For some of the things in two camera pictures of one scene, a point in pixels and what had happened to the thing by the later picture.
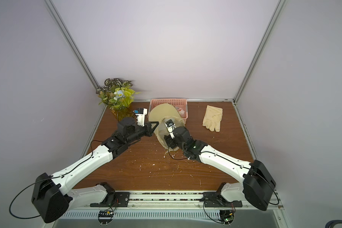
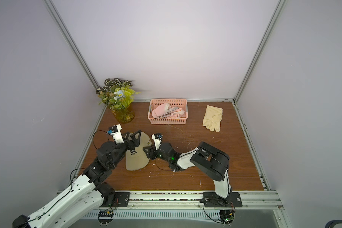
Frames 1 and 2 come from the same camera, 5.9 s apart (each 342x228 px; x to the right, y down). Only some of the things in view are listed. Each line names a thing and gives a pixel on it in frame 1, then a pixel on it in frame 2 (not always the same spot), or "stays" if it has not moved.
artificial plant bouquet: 116,93 stays
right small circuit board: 227,216 stays
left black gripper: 148,130 -> 134,143
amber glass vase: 122,111 stays
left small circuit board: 105,216 stays
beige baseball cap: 157,115 -> 136,158
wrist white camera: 140,113 -> 115,131
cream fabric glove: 213,118 stays
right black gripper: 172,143 -> 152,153
